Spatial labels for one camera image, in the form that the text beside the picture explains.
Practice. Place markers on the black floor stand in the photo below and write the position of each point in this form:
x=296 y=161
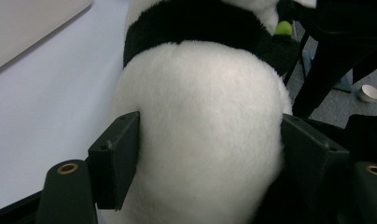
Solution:
x=339 y=46

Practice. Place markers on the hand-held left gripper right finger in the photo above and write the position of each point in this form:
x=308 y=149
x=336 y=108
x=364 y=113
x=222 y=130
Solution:
x=317 y=161

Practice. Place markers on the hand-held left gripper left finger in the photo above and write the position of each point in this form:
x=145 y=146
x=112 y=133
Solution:
x=115 y=161

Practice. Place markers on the panda plush toy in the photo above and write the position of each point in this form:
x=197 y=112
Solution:
x=202 y=124

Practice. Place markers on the white cup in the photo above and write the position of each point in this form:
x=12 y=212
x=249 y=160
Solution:
x=369 y=93

